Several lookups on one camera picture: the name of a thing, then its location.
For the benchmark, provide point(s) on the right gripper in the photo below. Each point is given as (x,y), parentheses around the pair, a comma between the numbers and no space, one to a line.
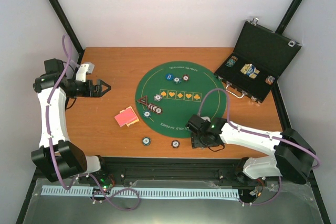
(196,142)

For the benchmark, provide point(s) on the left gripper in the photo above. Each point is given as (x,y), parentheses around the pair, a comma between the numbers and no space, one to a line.
(90,92)

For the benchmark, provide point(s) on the black red poker chip stack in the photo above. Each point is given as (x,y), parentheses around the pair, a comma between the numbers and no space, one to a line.
(175,144)

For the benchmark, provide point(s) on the spread black red chips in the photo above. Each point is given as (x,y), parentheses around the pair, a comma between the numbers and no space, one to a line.
(154,108)

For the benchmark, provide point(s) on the blue poker chip stack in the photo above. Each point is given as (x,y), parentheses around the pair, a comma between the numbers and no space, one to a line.
(146,141)

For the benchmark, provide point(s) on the black red chip top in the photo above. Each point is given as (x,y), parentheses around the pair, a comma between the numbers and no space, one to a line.
(185,77)

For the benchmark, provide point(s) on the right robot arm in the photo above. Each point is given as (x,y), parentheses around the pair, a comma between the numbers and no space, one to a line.
(286,154)

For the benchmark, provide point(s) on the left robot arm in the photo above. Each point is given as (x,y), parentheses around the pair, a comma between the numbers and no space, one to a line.
(56,154)

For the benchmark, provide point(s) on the red-backed playing card deck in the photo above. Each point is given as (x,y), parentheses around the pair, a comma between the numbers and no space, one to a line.
(117,118)

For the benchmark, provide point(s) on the yellow playing card box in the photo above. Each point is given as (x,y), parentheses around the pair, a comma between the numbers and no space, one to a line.
(128,117)

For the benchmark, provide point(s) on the black triangular all-in marker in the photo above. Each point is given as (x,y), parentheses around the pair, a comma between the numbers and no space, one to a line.
(143,100)

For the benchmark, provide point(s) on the round green poker mat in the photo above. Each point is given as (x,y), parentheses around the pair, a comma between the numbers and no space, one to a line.
(180,101)

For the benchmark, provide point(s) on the blue small blind button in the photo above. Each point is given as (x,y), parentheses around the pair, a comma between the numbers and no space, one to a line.
(169,77)

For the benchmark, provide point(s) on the chips in case left slot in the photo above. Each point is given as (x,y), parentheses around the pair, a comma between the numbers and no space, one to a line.
(231,61)

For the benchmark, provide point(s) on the chips in case slot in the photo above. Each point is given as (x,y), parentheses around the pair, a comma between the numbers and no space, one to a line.
(269,80)
(231,61)

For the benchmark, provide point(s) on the blue card deck in case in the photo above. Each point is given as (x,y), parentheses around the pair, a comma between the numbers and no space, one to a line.
(250,71)

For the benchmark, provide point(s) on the chips in case right slot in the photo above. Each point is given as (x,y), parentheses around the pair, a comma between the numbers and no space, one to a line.
(269,80)

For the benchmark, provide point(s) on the black poker case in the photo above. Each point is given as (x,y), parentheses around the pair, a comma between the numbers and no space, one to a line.
(269,52)

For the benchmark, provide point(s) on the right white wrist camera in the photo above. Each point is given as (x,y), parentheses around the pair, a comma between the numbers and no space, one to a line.
(205,118)

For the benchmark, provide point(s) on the black aluminium frame rail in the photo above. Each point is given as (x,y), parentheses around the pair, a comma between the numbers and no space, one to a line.
(123,171)

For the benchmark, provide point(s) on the light blue cable duct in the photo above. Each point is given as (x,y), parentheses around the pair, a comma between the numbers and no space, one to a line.
(143,193)

